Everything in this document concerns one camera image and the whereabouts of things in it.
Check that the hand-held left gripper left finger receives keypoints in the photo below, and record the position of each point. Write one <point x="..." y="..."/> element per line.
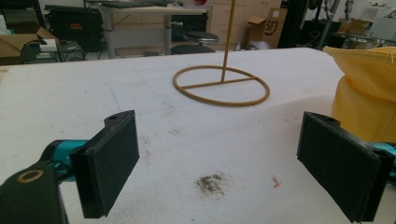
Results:
<point x="106" y="165"/>

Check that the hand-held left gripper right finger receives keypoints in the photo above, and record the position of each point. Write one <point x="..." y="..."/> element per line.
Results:
<point x="339" y="168"/>

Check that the yellow cloth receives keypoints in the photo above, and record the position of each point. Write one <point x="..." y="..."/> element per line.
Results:
<point x="365" y="93"/>

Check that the black equipment case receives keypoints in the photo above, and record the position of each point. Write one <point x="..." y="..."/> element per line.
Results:
<point x="74" y="26"/>

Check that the metal stand pole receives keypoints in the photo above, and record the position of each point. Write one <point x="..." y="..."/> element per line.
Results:
<point x="327" y="23"/>

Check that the beige height-adjustable desk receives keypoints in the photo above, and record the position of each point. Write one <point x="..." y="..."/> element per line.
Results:
<point x="155" y="25"/>

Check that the open cardboard box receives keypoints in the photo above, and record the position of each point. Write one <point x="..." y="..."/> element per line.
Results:
<point x="18" y="40"/>

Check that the black round stool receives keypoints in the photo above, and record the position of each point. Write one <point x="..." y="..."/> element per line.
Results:
<point x="196" y="42"/>

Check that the brown cardboard box with logo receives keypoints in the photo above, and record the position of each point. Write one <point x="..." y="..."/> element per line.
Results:
<point x="267" y="28"/>

